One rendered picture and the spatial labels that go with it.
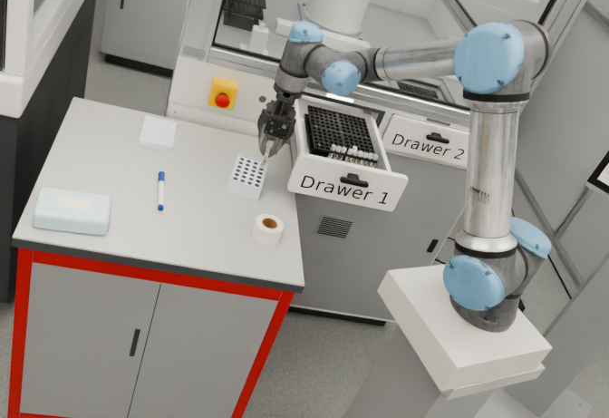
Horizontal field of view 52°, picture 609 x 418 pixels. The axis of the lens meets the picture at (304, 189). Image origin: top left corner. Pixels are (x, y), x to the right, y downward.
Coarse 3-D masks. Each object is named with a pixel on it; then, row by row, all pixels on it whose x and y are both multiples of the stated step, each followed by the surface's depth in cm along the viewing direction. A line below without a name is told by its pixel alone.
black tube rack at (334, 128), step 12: (312, 108) 180; (312, 120) 175; (324, 120) 177; (336, 120) 179; (348, 120) 181; (360, 120) 183; (312, 132) 169; (324, 132) 171; (336, 132) 173; (348, 132) 181; (360, 132) 177; (312, 144) 170; (324, 144) 166; (336, 144) 173; (348, 144) 169; (360, 144) 172; (324, 156) 167; (372, 156) 168
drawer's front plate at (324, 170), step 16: (304, 160) 153; (320, 160) 153; (336, 160) 155; (320, 176) 156; (336, 176) 157; (368, 176) 157; (384, 176) 158; (400, 176) 159; (304, 192) 159; (320, 192) 159; (336, 192) 160; (352, 192) 160; (368, 192) 161; (400, 192) 161; (384, 208) 164
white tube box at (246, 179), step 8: (240, 160) 166; (248, 160) 168; (256, 160) 169; (240, 168) 165; (248, 168) 165; (256, 168) 166; (264, 168) 167; (232, 176) 160; (240, 176) 161; (248, 176) 162; (256, 176) 163; (264, 176) 164; (232, 184) 159; (240, 184) 159; (248, 184) 159; (256, 184) 161; (240, 192) 160; (248, 192) 160; (256, 192) 160
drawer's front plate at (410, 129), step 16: (400, 128) 188; (416, 128) 188; (432, 128) 189; (448, 128) 190; (384, 144) 191; (400, 144) 191; (432, 144) 192; (448, 144) 193; (464, 144) 193; (448, 160) 196; (464, 160) 197
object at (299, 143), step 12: (300, 108) 185; (324, 108) 185; (336, 108) 186; (300, 120) 173; (372, 120) 187; (300, 132) 168; (372, 132) 183; (300, 144) 163; (372, 144) 181; (384, 156) 172; (384, 168) 168
